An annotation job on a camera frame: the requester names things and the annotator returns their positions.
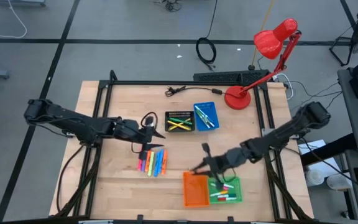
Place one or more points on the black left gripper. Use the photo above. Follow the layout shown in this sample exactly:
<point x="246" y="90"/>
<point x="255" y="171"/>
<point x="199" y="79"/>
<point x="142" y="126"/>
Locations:
<point x="129" y="130"/>

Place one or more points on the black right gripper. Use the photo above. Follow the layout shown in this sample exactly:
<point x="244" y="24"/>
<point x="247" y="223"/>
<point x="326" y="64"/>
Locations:
<point x="219" y="163"/>

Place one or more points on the blue highlighter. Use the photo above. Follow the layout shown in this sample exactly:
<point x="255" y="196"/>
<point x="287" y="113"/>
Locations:
<point x="156" y="165"/>
<point x="160" y="161"/>

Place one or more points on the orange highlighter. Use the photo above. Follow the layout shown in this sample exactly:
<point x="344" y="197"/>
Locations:
<point x="164" y="162"/>
<point x="148" y="161"/>

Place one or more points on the orange plastic basket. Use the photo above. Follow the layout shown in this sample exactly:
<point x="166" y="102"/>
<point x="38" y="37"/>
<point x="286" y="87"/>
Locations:
<point x="196" y="191"/>

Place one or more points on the yellow-green highlighter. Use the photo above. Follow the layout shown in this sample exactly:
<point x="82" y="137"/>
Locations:
<point x="151" y="165"/>

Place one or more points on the purple highlighter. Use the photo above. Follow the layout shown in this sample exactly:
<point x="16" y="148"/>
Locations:
<point x="143" y="166"/>

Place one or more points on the pink highlighter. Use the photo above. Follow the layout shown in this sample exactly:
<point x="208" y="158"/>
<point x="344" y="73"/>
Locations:
<point x="139" y="165"/>

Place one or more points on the orange-capped white marker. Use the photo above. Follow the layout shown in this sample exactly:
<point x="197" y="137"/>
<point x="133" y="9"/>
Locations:
<point x="221" y="193"/>

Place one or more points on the green-capped white marker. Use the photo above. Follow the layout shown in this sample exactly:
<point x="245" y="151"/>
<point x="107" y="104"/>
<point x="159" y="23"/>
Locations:
<point x="230" y="195"/>

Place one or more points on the light blue slim marker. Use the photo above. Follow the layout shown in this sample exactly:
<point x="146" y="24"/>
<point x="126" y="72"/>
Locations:
<point x="208" y="121"/>

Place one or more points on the light green slim marker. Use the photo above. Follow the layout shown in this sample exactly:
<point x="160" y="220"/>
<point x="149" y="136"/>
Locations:
<point x="202" y="117"/>

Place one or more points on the white slim marker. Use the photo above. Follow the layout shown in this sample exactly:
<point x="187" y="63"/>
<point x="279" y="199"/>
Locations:
<point x="201" y="111"/>

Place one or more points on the blue plastic basket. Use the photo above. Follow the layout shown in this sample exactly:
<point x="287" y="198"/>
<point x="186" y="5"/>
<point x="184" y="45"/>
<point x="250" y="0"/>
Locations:
<point x="214" y="112"/>

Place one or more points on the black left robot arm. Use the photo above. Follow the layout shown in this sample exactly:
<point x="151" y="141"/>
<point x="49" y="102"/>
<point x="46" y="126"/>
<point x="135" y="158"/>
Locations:
<point x="73" y="121"/>

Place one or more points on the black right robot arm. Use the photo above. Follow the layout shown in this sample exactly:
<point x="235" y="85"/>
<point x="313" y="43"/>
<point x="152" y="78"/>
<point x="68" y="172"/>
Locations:
<point x="275" y="140"/>

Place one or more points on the black plastic basket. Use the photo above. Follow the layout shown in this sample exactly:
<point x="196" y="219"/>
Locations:
<point x="182" y="114"/>

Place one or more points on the green plastic basket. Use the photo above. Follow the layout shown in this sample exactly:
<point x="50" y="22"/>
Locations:
<point x="238" y="186"/>

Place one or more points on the grey metal mounting plate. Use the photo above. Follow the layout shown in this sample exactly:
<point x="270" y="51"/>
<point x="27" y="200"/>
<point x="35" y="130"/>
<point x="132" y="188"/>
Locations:
<point x="265" y="132"/>

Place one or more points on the red desk lamp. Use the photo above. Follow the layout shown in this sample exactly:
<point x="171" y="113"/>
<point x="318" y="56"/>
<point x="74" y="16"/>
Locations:
<point x="237" y="99"/>

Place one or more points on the black perforated tray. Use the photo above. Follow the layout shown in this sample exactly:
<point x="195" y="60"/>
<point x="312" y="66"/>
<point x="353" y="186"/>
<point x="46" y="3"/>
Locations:
<point x="228" y="76"/>

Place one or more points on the clear plastic cup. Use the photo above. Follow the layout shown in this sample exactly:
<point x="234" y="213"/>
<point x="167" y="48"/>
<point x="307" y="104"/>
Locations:
<point x="337" y="182"/>
<point x="314" y="178"/>

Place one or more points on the white paper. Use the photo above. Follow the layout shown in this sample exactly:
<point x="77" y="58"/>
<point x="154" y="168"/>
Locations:
<point x="319" y="165"/>

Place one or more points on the black desk beam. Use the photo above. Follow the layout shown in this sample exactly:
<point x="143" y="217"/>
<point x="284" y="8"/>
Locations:
<point x="328" y="149"/>

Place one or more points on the grey cart base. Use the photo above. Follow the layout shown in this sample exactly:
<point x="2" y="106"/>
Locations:
<point x="17" y="2"/>

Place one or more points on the black aluminium table frame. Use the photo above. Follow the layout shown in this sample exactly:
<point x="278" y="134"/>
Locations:
<point x="179" y="82"/>

